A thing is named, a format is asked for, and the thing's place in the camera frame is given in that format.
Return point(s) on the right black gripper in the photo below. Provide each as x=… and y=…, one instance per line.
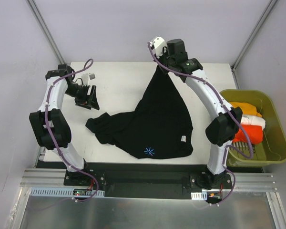
x=164, y=63

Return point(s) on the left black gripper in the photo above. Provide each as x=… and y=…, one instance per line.
x=85, y=97

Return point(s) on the black t shirt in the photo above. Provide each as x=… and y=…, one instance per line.
x=160, y=127

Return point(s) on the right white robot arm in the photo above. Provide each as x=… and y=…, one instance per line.
x=225, y=120

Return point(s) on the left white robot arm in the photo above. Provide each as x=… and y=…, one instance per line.
x=49, y=124

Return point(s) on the yellow rolled t shirt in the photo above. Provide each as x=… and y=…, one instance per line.
x=246, y=108

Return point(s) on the white rolled t shirt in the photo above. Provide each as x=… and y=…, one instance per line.
x=253, y=120

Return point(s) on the orange rolled t shirt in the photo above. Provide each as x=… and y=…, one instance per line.
x=254, y=132

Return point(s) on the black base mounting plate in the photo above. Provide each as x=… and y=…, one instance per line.
x=162, y=191

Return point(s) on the olive green plastic bin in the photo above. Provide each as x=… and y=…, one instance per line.
x=272, y=150

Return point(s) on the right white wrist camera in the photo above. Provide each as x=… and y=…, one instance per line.
x=158, y=44

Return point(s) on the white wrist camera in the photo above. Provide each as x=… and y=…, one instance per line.
x=86, y=78
x=158, y=44

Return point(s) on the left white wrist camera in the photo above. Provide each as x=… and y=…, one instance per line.
x=86, y=78

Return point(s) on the aluminium frame rail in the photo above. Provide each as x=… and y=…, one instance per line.
x=45, y=177

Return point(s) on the left white cable duct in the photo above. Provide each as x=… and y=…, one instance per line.
x=65, y=192

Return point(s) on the white cable duct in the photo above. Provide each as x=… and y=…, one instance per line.
x=199, y=195
x=65, y=192

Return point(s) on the left aluminium corner post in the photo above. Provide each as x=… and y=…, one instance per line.
x=44, y=28

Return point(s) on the aluminium corner post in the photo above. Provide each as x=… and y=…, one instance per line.
x=44, y=28
x=253, y=34

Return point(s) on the right aluminium corner post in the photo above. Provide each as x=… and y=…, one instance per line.
x=253, y=34

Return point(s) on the right white cable duct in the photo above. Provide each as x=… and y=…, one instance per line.
x=199, y=195

